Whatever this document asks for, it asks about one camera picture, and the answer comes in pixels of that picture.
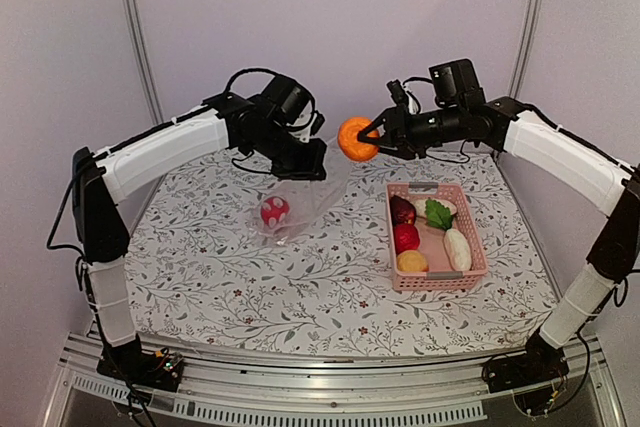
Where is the orange tangerine toy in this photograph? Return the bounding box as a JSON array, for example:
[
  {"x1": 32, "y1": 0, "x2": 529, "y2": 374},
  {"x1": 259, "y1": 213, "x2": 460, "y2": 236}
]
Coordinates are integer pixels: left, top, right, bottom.
[{"x1": 337, "y1": 117, "x2": 379, "y2": 162}]

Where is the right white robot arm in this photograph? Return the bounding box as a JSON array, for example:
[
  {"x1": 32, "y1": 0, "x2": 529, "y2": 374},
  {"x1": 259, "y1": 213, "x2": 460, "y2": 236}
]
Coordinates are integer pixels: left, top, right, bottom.
[{"x1": 357, "y1": 95, "x2": 639, "y2": 383}]

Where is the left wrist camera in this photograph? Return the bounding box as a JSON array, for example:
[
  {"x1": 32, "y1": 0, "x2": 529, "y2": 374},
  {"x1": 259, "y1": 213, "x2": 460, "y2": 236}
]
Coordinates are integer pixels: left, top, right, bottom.
[{"x1": 260, "y1": 75, "x2": 325, "y2": 139}]

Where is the clear zip top bag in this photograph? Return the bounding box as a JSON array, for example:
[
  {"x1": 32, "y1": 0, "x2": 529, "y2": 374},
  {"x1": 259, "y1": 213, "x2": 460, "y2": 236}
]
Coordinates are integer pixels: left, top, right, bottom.
[{"x1": 246, "y1": 152, "x2": 354, "y2": 246}]

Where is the front aluminium rail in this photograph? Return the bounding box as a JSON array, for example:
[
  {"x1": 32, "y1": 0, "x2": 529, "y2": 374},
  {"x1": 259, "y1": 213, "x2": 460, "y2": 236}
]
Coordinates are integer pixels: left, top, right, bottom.
[{"x1": 41, "y1": 331, "x2": 629, "y2": 426}]

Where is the white radish with green leaf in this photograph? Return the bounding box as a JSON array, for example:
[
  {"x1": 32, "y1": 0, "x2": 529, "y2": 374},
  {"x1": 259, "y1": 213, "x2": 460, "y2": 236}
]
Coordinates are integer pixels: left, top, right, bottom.
[{"x1": 412, "y1": 198, "x2": 457, "y2": 231}]

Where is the dark purple fruit toy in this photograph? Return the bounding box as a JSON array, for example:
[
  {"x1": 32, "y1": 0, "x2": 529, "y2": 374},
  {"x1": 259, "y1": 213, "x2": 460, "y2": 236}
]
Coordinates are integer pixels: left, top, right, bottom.
[{"x1": 389, "y1": 195, "x2": 417, "y2": 226}]

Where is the right aluminium frame post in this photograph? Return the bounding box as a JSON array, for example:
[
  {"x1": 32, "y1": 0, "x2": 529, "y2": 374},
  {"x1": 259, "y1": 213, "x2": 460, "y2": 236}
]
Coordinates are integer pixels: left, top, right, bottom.
[{"x1": 508, "y1": 0, "x2": 543, "y2": 98}]

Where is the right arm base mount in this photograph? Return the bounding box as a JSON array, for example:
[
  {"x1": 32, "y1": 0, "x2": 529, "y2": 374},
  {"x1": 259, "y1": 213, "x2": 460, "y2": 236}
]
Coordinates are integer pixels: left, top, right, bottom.
[{"x1": 481, "y1": 352, "x2": 569, "y2": 417}]

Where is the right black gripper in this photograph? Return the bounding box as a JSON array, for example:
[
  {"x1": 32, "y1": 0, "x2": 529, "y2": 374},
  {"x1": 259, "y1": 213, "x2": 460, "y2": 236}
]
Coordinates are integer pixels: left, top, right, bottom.
[{"x1": 358, "y1": 102, "x2": 465, "y2": 160}]

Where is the aluminium frame post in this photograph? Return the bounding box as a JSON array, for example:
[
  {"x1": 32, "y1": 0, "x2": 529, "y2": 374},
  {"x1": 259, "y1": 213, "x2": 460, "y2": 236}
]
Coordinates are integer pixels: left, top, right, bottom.
[
  {"x1": 508, "y1": 0, "x2": 543, "y2": 98},
  {"x1": 122, "y1": 0, "x2": 164, "y2": 125}
]

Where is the red mushroom toy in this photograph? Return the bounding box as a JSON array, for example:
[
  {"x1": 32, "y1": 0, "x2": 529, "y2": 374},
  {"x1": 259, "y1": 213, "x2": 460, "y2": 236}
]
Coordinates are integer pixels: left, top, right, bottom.
[{"x1": 260, "y1": 196, "x2": 290, "y2": 229}]

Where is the left aluminium frame post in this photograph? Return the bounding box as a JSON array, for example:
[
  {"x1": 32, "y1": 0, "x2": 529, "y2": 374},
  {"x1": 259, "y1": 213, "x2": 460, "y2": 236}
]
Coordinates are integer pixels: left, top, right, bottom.
[{"x1": 122, "y1": 0, "x2": 164, "y2": 125}]

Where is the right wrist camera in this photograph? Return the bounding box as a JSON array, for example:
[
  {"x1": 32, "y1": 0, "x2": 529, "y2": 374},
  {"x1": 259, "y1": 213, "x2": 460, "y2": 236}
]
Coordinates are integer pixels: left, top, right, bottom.
[{"x1": 429, "y1": 58, "x2": 486, "y2": 110}]

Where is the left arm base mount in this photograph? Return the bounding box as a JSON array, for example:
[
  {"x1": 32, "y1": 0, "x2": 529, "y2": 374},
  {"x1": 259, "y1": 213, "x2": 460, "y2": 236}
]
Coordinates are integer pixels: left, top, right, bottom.
[{"x1": 97, "y1": 338, "x2": 184, "y2": 392}]

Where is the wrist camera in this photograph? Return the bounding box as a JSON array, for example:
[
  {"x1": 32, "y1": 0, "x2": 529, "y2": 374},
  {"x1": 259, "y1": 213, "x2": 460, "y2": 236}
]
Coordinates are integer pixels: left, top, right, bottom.
[
  {"x1": 260, "y1": 75, "x2": 325, "y2": 139},
  {"x1": 429, "y1": 58, "x2": 486, "y2": 110}
]

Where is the red strawberry toy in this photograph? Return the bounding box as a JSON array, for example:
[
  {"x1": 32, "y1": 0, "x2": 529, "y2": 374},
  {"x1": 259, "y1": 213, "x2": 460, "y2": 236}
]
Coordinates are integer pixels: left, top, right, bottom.
[{"x1": 393, "y1": 223, "x2": 420, "y2": 254}]

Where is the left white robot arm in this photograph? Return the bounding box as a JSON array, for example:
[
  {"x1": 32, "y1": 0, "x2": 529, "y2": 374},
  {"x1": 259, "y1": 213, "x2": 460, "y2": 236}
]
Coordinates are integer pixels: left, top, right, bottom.
[{"x1": 72, "y1": 89, "x2": 327, "y2": 381}]

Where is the white radish toy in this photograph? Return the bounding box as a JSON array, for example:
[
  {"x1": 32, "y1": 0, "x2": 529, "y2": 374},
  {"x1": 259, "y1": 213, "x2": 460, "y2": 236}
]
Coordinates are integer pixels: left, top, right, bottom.
[{"x1": 443, "y1": 228, "x2": 472, "y2": 272}]

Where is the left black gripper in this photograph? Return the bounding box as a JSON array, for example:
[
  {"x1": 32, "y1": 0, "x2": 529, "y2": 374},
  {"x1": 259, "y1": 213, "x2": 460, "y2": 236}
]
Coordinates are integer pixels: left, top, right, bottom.
[{"x1": 248, "y1": 121, "x2": 329, "y2": 181}]

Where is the pink plastic basket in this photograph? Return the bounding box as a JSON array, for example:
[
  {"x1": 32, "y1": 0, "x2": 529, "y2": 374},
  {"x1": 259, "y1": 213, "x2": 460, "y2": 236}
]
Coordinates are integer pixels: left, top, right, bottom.
[{"x1": 386, "y1": 182, "x2": 488, "y2": 292}]

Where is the yellow peach toy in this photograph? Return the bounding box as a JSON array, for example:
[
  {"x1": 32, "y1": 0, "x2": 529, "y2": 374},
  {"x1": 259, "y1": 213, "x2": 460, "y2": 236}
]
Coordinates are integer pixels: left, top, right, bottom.
[{"x1": 396, "y1": 250, "x2": 429, "y2": 273}]

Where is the floral table mat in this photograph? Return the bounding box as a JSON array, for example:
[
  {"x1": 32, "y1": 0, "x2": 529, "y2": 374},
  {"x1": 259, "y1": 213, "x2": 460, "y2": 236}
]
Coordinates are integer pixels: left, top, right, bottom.
[{"x1": 126, "y1": 151, "x2": 556, "y2": 357}]

